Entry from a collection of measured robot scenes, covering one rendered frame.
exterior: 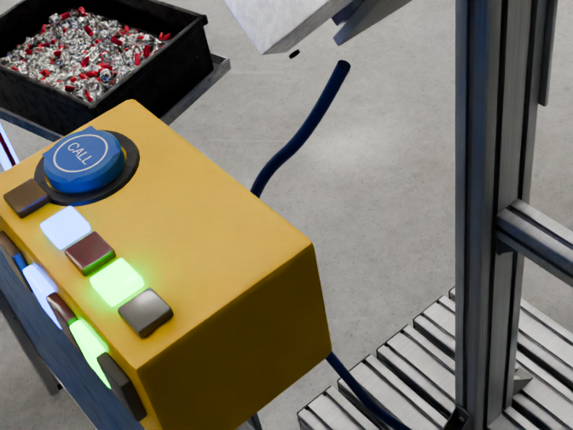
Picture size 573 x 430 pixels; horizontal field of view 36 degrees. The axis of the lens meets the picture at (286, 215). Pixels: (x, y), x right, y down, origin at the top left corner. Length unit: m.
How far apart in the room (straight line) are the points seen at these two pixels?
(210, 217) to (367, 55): 1.92
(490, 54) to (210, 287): 0.57
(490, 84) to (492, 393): 0.62
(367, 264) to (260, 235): 1.39
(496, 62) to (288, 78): 1.40
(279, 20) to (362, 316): 1.03
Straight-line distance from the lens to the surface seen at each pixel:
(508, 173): 1.04
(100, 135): 0.46
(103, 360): 0.39
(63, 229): 0.42
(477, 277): 1.14
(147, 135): 0.47
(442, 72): 2.24
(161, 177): 0.44
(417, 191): 1.92
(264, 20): 0.76
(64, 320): 0.41
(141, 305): 0.38
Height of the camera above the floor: 1.36
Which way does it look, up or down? 46 degrees down
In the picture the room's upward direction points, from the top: 11 degrees counter-clockwise
